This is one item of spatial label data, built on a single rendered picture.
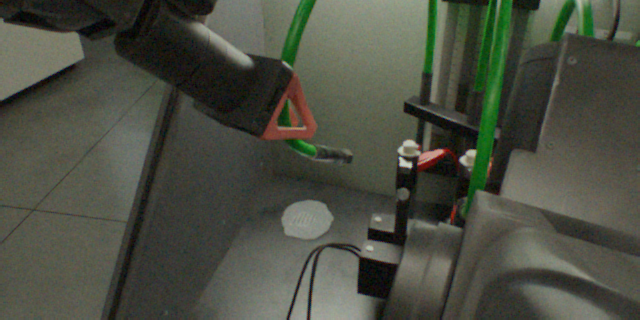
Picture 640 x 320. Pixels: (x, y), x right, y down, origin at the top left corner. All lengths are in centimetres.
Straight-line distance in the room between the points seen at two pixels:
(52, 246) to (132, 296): 169
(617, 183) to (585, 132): 2
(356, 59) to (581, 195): 80
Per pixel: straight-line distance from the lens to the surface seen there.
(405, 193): 70
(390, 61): 95
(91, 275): 224
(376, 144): 104
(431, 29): 82
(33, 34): 360
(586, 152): 19
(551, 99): 19
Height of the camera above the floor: 153
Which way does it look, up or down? 33 degrees down
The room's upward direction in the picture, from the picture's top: straight up
